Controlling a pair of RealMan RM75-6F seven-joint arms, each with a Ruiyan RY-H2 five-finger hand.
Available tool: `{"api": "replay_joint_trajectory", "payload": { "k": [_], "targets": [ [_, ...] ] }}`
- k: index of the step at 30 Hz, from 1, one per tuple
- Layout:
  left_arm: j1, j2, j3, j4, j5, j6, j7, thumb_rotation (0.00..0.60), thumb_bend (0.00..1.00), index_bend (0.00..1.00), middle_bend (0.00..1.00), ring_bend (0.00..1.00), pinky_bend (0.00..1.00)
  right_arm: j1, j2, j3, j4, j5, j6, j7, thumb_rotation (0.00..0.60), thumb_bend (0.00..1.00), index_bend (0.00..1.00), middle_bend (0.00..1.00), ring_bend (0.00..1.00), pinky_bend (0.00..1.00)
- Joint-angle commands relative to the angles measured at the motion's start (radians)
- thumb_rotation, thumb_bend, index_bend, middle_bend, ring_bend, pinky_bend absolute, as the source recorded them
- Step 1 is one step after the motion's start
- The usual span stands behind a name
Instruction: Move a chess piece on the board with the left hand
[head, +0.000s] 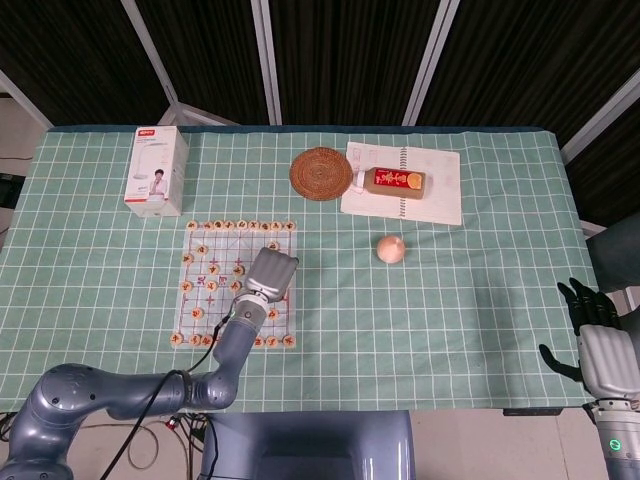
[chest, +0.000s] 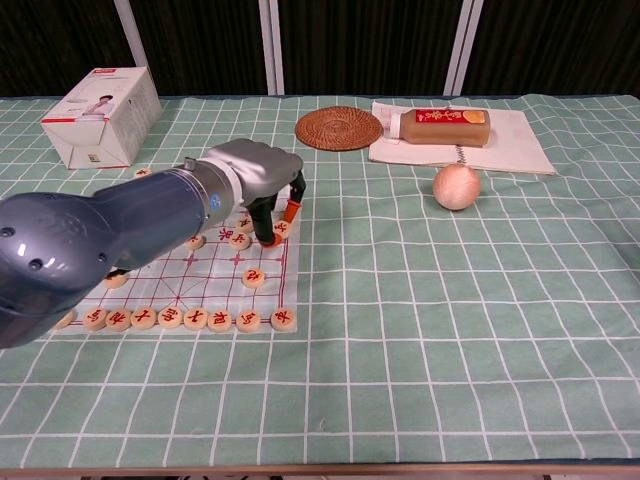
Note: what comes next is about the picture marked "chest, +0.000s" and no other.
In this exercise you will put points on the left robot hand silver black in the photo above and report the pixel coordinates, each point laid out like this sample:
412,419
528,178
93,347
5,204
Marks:
260,165

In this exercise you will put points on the wooden chess piece red lettering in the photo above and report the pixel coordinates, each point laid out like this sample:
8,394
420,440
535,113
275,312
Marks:
170,318
248,320
143,318
195,319
254,277
283,230
67,320
284,318
118,319
196,243
239,241
95,318
219,320
117,282

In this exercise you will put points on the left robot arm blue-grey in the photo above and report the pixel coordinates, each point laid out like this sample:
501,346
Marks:
100,240

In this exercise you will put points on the wooden chess piece dark lettering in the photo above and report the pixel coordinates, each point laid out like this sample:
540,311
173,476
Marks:
143,172
244,223

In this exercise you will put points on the translucent chess board sheet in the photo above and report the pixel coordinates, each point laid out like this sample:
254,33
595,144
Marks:
210,290

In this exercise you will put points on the round woven rattan coaster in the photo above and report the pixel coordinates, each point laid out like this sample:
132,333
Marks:
339,128

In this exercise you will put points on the white lamp carton box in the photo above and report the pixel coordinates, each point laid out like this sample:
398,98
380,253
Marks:
90,135

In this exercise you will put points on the brown drink bottle red label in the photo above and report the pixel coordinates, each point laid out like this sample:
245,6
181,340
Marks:
440,131

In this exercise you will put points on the pale pink ball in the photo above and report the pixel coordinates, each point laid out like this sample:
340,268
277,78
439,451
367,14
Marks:
456,187

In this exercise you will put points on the green checked tablecloth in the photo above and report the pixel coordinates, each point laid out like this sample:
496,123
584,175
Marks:
400,325

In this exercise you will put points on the white spiral notebook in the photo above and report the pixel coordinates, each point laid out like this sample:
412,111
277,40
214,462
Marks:
510,145

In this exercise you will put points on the aluminium partition post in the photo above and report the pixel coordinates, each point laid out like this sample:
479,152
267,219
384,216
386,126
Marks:
462,45
131,35
272,45

